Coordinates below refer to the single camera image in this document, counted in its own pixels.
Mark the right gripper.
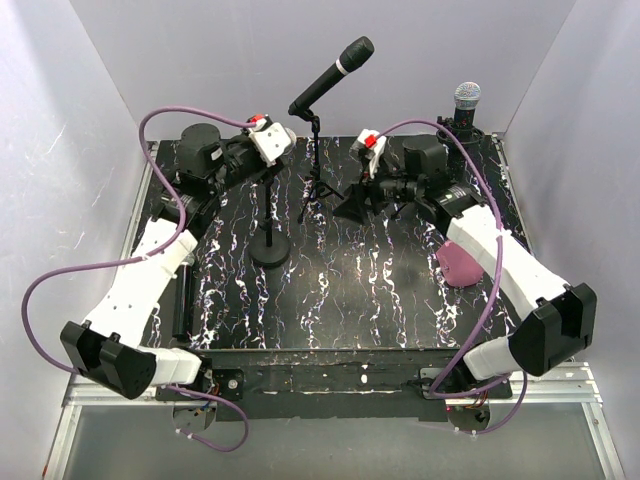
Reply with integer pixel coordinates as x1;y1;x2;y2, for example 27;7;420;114
331;156;423;225

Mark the round base stand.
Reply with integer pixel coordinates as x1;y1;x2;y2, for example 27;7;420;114
248;174;291;269

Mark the silver mesh microphone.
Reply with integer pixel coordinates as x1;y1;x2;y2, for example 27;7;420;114
444;81;482;176
172;263;193;342
284;127;297;152

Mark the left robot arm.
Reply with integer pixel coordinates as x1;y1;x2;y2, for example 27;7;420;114
60;119;296;400

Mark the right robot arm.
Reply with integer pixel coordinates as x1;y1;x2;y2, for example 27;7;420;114
333;129;597;398

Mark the tall black foam microphone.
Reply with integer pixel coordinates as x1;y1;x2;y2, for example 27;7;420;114
288;36;375;118

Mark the pink wedge block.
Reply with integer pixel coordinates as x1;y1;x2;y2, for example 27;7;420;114
436;240;484;288

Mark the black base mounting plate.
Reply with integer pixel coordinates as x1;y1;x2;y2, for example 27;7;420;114
154;347;514;424

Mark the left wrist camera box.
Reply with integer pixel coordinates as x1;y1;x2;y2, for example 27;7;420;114
248;115;289;167

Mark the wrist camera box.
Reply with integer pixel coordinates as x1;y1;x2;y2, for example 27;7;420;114
248;115;289;167
350;129;387;179

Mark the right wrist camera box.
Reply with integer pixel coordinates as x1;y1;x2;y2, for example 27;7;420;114
350;129;387;179

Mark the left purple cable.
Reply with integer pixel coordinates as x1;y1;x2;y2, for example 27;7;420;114
22;104;264;451

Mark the aluminium frame rail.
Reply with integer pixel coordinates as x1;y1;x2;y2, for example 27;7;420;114
45;137;623;479

